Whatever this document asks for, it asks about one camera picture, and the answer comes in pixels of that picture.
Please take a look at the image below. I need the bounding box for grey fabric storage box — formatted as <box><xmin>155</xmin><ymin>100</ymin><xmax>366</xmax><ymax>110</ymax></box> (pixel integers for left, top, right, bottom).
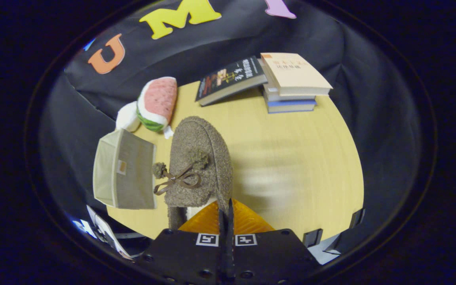
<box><xmin>93</xmin><ymin>128</ymin><xmax>158</xmax><ymax>210</ymax></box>

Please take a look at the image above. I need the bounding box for blue book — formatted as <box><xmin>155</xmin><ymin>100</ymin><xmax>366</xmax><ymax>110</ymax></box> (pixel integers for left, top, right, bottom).
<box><xmin>266</xmin><ymin>99</ymin><xmax>318</xmax><ymax>114</ymax></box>

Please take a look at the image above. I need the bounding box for black cover book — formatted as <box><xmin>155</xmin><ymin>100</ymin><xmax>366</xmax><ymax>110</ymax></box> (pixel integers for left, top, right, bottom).
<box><xmin>195</xmin><ymin>56</ymin><xmax>268</xmax><ymax>107</ymax></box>

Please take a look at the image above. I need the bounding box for white printed sheet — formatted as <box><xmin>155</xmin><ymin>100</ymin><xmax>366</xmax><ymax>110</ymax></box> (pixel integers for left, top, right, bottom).
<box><xmin>86</xmin><ymin>205</ymin><xmax>134</xmax><ymax>260</ymax></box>

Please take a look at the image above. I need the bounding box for grey book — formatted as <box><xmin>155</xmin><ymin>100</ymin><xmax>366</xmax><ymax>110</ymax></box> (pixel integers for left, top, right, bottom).
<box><xmin>263</xmin><ymin>81</ymin><xmax>316</xmax><ymax>102</ymax></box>

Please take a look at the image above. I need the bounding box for brown fuzzy slipper shoe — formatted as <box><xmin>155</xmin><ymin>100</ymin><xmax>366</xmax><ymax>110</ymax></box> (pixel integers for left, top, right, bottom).
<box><xmin>152</xmin><ymin>116</ymin><xmax>234</xmax><ymax>230</ymax></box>

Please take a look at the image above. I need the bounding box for black backdrop cloth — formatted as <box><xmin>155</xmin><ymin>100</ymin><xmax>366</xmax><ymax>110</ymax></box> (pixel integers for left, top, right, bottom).
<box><xmin>38</xmin><ymin>0</ymin><xmax>437</xmax><ymax>255</ymax></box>

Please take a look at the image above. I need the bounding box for blue printed sheet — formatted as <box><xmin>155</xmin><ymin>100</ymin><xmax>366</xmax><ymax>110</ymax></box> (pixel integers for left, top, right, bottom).
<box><xmin>71</xmin><ymin>219</ymin><xmax>98</xmax><ymax>241</ymax></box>

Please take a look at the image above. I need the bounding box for watermelon slice plush toy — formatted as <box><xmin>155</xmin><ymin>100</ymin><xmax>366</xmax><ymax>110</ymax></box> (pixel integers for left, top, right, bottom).
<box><xmin>136</xmin><ymin>76</ymin><xmax>178</xmax><ymax>139</ymax></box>

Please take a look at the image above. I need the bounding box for beige cover book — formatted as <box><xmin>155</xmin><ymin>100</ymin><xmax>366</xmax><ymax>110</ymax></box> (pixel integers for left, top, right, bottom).
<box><xmin>260</xmin><ymin>52</ymin><xmax>334</xmax><ymax>97</ymax></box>

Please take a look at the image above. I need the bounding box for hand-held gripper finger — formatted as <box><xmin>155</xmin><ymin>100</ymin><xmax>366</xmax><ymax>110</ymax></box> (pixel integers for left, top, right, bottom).
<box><xmin>228</xmin><ymin>198</ymin><xmax>322</xmax><ymax>285</ymax></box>
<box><xmin>136</xmin><ymin>201</ymin><xmax>229</xmax><ymax>285</ymax></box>

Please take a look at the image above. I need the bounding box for white plush toy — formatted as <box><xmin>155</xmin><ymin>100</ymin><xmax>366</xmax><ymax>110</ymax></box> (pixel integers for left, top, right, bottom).
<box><xmin>116</xmin><ymin>101</ymin><xmax>142</xmax><ymax>133</ymax></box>

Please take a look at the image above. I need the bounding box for black table bracket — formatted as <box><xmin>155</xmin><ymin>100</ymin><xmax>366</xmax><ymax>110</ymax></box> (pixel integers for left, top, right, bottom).
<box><xmin>302</xmin><ymin>228</ymin><xmax>324</xmax><ymax>248</ymax></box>
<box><xmin>350</xmin><ymin>207</ymin><xmax>366</xmax><ymax>229</ymax></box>

